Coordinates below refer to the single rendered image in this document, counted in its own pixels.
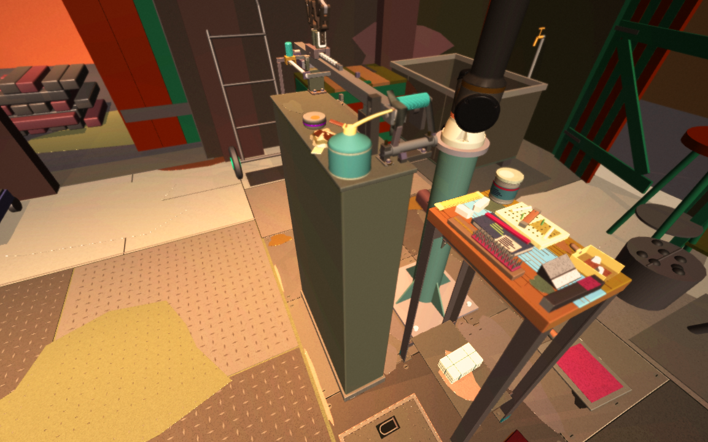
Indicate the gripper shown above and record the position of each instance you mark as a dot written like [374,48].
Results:
[317,8]

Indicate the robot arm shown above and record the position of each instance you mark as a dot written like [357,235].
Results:
[487,67]

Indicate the teal counterpoise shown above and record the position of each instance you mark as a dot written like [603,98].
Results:
[288,48]

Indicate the grey main poise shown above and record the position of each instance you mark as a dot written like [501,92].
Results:
[314,78]

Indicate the grey scale beam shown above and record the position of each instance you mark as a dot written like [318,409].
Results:
[354,80]

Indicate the olive beam scale cabinet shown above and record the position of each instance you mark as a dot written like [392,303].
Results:
[347,264]

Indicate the orange and purple round tin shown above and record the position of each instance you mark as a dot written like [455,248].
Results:
[314,120]

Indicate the grey hand truck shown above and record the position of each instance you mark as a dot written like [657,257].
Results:
[240,92]

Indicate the cream and red tags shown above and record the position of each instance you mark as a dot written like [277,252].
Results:
[319,142]

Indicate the teal oil can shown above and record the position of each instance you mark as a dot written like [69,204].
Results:
[349,156]

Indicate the red and green door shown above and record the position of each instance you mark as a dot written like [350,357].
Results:
[139,67]

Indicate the grey hopper bin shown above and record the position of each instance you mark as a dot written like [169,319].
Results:
[513,104]

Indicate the yellow brush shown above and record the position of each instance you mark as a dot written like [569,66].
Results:
[457,201]

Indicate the orange tap on pipe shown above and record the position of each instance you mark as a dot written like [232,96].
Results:
[537,38]

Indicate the white block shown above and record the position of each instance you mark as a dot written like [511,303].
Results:
[466,210]

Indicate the white and teal tub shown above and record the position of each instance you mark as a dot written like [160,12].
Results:
[506,185]

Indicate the dark notebook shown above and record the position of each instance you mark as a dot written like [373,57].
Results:
[501,236]

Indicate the stack of red and grey bricks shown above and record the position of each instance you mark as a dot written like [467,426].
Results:
[46,98]

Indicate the cream perforated tray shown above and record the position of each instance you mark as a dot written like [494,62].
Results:
[532,224]

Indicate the light blue paper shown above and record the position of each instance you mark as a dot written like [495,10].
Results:
[538,258]

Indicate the grey sanding block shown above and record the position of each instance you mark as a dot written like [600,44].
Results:
[559,271]

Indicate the orange work table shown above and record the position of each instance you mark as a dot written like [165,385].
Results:
[532,307]

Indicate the white box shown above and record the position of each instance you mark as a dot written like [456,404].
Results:
[460,362]

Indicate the yellow parts tray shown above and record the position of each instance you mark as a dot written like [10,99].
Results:
[597,261]

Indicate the dark flat bar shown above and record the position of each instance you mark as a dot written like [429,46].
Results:
[570,295]

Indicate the maroon cloth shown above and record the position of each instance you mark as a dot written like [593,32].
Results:
[589,283]

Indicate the floor hatch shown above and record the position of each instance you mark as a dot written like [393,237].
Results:
[390,423]

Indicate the red stool with green legs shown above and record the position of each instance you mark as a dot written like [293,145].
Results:
[707,159]

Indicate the dark round weight with holes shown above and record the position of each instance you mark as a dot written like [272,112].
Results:
[657,276]

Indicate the red floor mat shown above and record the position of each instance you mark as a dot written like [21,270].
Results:
[588,372]

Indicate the grey beam stand frame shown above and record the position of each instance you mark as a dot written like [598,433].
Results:
[404,146]

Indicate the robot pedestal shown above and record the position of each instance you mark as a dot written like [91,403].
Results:
[452,209]

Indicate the green steel stair frame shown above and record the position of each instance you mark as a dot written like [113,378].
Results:
[624,80]

